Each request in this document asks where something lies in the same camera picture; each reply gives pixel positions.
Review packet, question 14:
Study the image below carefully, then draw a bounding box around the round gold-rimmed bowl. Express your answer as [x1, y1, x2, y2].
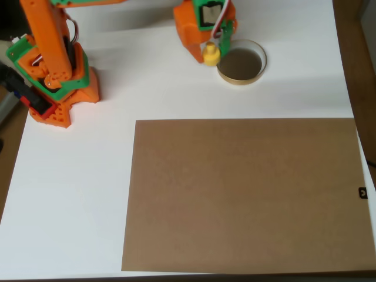
[216, 39, 267, 86]

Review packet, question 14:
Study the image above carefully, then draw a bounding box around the brown cardboard sheet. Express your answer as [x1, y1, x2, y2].
[121, 117, 376, 273]

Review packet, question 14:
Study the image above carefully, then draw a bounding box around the yellow plastic peg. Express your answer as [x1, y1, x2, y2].
[202, 42, 220, 66]

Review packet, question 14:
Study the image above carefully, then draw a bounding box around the white red servo cable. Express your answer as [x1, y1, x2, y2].
[210, 0, 233, 39]

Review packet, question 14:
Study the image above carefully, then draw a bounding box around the black controller board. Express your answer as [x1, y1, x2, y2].
[0, 63, 57, 119]

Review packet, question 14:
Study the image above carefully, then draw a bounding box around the orange robot base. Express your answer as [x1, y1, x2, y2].
[28, 66, 102, 130]

